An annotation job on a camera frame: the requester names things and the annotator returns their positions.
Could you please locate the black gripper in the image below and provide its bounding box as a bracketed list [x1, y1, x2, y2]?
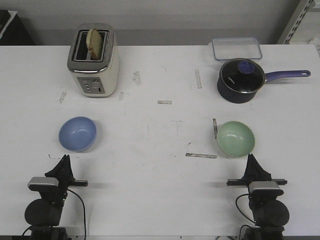
[44, 154, 88, 200]
[226, 153, 287, 187]

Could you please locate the green bowl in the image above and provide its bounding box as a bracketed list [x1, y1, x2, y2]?
[214, 121, 256, 158]

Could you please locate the blue bowl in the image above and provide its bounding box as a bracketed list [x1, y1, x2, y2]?
[58, 116, 97, 152]

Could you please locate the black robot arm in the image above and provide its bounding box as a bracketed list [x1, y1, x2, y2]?
[226, 153, 290, 240]
[24, 154, 88, 240]

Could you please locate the dark blue saucepan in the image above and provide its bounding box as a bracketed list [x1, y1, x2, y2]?
[217, 69, 311, 104]

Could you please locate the glass pot lid blue knob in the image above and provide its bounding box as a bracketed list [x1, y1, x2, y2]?
[220, 58, 266, 94]

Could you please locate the cream and chrome toaster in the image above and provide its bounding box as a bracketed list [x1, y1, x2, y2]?
[67, 23, 120, 98]

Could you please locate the clear plastic food container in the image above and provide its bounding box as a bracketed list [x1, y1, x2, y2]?
[210, 37, 263, 61]

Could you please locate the slice of toast bread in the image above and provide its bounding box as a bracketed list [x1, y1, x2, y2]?
[86, 28, 103, 61]

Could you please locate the grey metal shelf upright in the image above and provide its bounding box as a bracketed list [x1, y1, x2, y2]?
[276, 0, 320, 45]

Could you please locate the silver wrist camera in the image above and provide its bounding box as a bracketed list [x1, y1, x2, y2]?
[248, 184, 284, 196]
[27, 177, 59, 192]

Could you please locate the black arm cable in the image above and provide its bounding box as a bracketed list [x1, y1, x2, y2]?
[66, 189, 88, 238]
[235, 193, 257, 225]

